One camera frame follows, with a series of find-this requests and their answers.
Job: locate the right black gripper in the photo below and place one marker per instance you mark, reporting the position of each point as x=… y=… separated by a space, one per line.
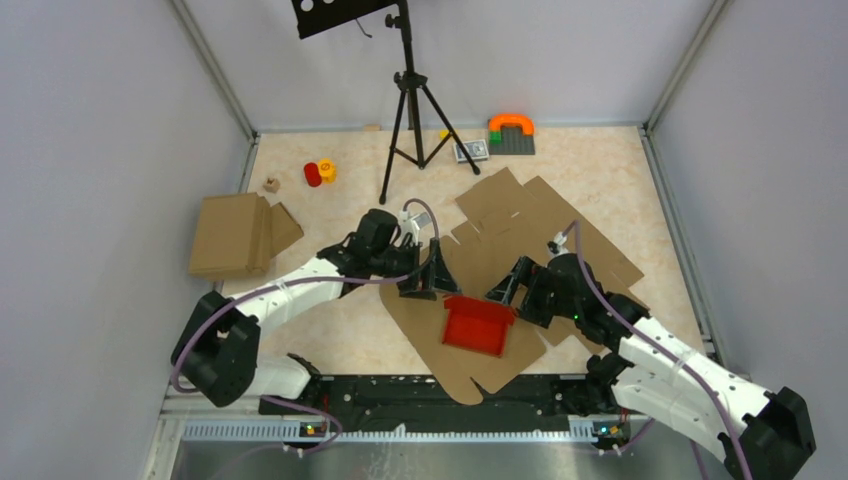
x=506 y=290

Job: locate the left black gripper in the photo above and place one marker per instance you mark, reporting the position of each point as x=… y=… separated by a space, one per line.
x=432 y=277

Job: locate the red paper box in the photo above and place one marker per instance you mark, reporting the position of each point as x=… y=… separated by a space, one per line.
x=477 y=326

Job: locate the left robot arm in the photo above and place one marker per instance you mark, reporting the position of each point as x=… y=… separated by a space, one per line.
x=217 y=352

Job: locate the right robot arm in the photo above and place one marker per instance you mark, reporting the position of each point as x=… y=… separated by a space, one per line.
x=756 y=433

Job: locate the folded brown cardboard box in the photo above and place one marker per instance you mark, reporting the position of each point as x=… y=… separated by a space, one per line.
x=237 y=236

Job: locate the large flat cardboard sheet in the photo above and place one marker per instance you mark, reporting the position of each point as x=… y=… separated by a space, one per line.
x=505 y=219

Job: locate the playing card deck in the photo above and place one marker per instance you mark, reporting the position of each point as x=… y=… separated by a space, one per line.
x=477 y=149

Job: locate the yellow toy block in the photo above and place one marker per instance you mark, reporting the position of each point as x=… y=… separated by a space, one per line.
x=327 y=170

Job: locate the red cylinder toy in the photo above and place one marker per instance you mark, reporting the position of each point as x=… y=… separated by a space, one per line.
x=312 y=174

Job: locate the orange arch toy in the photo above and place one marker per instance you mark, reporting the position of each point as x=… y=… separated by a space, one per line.
x=511 y=120

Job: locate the small wooden cube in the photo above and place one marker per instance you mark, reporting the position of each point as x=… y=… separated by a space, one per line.
x=271 y=185

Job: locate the black perforated plate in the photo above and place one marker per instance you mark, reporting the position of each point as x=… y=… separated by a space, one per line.
x=314 y=17

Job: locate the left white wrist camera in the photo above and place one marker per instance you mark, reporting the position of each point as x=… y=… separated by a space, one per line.
x=410 y=226

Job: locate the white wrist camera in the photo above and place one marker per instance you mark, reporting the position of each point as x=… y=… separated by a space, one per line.
x=557 y=246
x=410 y=226

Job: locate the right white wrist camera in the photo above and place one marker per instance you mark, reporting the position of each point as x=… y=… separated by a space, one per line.
x=557 y=246

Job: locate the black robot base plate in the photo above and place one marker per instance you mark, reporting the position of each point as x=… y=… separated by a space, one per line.
x=529 y=402

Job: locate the black camera tripod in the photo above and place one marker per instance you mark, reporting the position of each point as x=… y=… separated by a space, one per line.
x=410 y=83

